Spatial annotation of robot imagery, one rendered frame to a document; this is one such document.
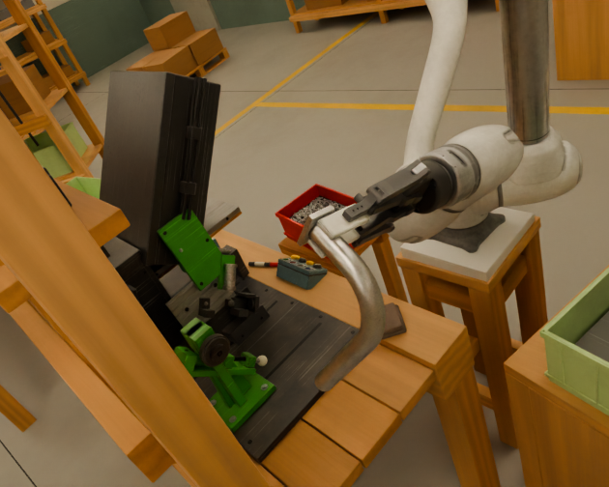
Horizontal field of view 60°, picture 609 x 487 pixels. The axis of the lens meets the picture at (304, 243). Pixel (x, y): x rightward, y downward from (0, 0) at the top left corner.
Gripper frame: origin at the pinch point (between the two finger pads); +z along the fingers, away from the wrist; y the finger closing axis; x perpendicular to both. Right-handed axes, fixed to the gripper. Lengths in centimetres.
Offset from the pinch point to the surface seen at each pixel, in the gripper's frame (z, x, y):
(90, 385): 24, -20, -55
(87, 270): 26.5, -14.0, -8.3
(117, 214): 10.7, -35.7, -28.7
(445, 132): -289, -108, -164
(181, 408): 20.1, 0.7, -29.9
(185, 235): -18, -51, -68
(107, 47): -400, -823, -577
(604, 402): -56, 46, -38
